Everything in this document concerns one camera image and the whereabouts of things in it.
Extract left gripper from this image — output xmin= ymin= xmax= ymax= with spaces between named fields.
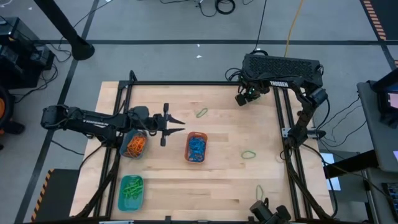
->
xmin=148 ymin=103 xmax=186 ymax=147

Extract orange plastic basket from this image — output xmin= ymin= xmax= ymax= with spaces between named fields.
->
xmin=184 ymin=131 xmax=208 ymax=164

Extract pile of bands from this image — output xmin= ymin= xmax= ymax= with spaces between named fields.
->
xmin=192 ymin=147 xmax=206 ymax=161

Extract dark teal plastic basket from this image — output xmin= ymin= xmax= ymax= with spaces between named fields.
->
xmin=119 ymin=129 xmax=149 ymax=160

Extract black computer case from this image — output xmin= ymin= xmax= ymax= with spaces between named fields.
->
xmin=241 ymin=53 xmax=325 ymax=100

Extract light teal plastic basket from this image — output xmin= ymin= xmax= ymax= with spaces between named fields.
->
xmin=117 ymin=174 xmax=145 ymax=212

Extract black desk leg bar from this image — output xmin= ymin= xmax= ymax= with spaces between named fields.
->
xmin=323 ymin=149 xmax=379 ymax=179

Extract black pole stand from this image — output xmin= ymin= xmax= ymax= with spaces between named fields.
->
xmin=32 ymin=0 xmax=96 ymax=62

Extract grey desk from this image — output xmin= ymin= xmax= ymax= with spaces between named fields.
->
xmin=356 ymin=80 xmax=398 ymax=174

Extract dark laptop screen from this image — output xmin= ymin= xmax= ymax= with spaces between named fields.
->
xmin=371 ymin=68 xmax=398 ymax=128

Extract black blocky device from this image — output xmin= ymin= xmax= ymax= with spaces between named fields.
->
xmin=249 ymin=200 xmax=292 ymax=224

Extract black mat yellow stripes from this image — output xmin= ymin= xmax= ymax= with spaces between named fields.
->
xmin=30 ymin=169 xmax=81 ymax=223

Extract black mat orange stripes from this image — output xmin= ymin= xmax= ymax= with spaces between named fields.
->
xmin=360 ymin=0 xmax=398 ymax=41

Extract black equipment cart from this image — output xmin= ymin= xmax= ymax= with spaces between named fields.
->
xmin=0 ymin=17 xmax=56 ymax=90

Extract orange and black wheel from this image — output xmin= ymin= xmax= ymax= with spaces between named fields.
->
xmin=0 ymin=86 xmax=14 ymax=125

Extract black keyboard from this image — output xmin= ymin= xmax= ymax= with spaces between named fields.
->
xmin=381 ymin=182 xmax=398 ymax=215

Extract black floor cable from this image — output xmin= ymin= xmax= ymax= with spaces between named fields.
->
xmin=250 ymin=0 xmax=268 ymax=54

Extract yellow floor cable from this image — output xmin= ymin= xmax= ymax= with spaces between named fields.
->
xmin=284 ymin=0 xmax=305 ymax=58

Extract coiled black cable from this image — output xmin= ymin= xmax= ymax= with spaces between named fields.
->
xmin=198 ymin=0 xmax=236 ymax=18

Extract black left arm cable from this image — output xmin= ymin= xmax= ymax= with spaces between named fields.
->
xmin=77 ymin=142 xmax=105 ymax=170

